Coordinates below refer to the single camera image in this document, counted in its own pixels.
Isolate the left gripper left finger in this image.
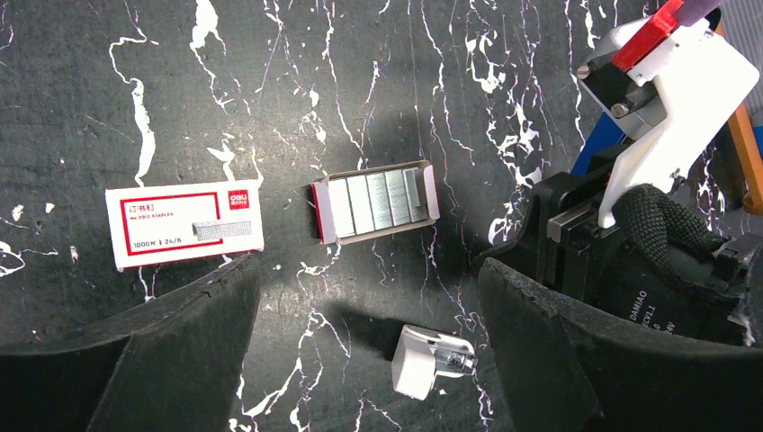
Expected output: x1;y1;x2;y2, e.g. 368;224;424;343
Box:
1;256;260;431

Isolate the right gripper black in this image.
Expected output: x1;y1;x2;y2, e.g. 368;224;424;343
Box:
476;144;762;345

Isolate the orange wooden shelf rack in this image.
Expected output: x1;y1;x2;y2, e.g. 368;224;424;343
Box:
712;17;763;217

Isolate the silver staple strip tray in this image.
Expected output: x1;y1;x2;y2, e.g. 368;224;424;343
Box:
310;160;440;246

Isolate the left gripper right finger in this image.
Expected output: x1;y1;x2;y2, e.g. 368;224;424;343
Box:
478;258;762;431

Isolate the red white staple box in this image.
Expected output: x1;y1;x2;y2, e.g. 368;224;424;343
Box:
104;180;265;270

